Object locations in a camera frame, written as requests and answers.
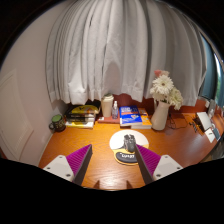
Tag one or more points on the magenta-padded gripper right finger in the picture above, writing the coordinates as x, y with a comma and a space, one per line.
165, 166

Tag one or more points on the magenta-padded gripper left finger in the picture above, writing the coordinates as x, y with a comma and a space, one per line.
60, 166

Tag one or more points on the grey black computer mouse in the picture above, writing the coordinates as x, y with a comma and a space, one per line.
129, 143

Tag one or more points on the white yellow black mouse pad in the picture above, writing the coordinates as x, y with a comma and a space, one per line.
118, 141

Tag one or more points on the dark mug with green inside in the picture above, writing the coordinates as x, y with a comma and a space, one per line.
59, 124

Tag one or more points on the orange cover book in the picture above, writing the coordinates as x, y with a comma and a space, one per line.
146, 121

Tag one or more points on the white pitcher vase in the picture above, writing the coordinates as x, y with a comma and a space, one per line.
160, 116

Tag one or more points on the black spine book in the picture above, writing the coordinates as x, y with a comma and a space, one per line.
80, 116
80, 120

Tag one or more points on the small white box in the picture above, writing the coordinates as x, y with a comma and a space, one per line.
210, 135

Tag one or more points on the white flat device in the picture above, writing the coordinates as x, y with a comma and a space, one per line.
204, 120

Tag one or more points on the yellow cover book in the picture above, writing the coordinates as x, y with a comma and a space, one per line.
83, 110

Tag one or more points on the blue cover book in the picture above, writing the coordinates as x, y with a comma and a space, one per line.
130, 115

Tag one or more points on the red book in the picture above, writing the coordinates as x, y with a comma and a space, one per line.
107, 120

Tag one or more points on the clear spray bottle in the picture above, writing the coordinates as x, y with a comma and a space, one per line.
115, 112

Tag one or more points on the cream travel cup with lid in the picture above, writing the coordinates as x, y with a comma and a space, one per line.
107, 106

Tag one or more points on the white flower bouquet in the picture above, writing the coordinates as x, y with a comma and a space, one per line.
163, 86

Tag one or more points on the window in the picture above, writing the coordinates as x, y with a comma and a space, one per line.
213, 76

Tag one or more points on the white pleated curtain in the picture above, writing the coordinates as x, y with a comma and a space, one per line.
126, 50

